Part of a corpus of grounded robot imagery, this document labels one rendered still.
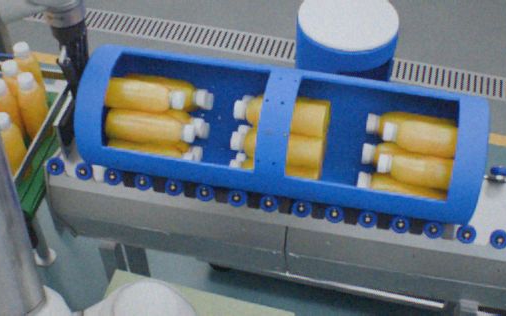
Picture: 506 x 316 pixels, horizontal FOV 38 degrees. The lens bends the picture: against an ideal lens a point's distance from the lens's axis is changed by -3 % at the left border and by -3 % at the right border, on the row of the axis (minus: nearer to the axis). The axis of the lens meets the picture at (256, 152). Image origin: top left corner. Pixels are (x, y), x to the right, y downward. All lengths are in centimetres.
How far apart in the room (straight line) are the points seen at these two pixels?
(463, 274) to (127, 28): 241
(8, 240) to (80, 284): 174
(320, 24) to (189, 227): 66
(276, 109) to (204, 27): 219
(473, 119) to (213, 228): 66
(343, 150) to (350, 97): 13
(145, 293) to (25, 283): 18
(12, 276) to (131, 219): 80
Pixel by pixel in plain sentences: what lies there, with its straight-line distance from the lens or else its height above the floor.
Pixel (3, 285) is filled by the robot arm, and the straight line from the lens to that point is 110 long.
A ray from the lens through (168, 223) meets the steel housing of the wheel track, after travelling 182.
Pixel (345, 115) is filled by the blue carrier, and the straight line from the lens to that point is 179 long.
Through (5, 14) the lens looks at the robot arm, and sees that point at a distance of 94.
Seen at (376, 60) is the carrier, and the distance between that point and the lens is 204.
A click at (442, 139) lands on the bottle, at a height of 117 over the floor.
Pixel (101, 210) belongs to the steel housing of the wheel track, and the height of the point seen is 86.
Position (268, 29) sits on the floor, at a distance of 369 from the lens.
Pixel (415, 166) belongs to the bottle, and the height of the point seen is 113.
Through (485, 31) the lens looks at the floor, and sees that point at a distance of 386.
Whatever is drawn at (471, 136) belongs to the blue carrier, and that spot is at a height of 122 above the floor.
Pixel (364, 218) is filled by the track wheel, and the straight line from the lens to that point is 170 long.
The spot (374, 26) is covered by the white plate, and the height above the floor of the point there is 104.
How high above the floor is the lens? 231
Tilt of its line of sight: 48 degrees down
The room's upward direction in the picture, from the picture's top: straight up
